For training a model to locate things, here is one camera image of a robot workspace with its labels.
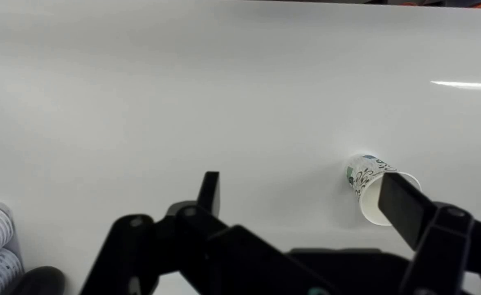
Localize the black tumbler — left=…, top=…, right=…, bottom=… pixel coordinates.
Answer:
left=12, top=266, right=66, bottom=295

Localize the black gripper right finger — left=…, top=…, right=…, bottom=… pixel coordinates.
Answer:
left=378, top=173, right=437, bottom=250

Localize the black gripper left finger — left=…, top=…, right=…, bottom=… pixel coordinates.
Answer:
left=197, top=171, right=221, bottom=215

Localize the patterned paper cup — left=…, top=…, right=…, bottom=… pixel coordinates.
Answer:
left=346, top=155, right=423, bottom=228

